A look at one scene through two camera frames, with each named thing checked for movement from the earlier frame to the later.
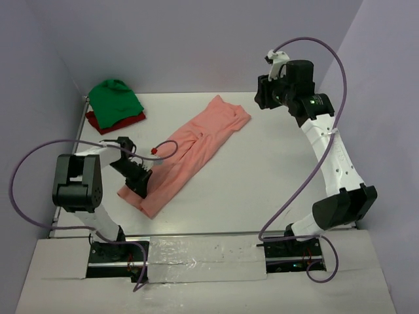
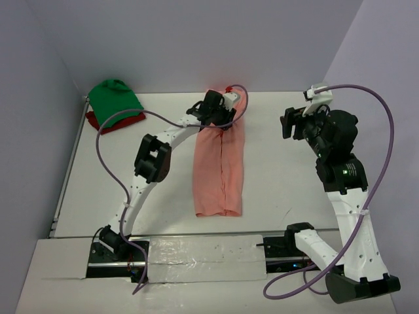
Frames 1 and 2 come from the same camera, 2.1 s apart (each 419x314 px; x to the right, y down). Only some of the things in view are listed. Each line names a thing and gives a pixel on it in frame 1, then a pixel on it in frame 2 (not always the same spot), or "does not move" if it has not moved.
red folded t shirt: (121, 123) does not move
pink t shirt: (186, 155) to (218, 156)
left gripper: (140, 185) to (227, 115)
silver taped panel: (173, 259) does not move
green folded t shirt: (112, 100) does not move
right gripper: (262, 96) to (290, 117)
